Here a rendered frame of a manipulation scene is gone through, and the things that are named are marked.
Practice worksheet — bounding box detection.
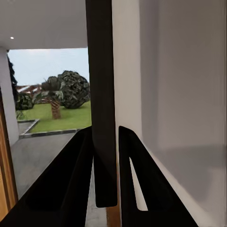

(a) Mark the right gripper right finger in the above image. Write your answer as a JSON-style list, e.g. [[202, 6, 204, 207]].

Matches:
[[119, 126, 198, 227]]

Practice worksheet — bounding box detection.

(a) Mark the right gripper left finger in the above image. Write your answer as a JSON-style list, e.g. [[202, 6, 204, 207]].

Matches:
[[0, 126, 94, 227]]

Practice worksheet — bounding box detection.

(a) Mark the poster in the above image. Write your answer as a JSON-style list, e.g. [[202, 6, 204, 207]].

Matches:
[[85, 0, 118, 208]]

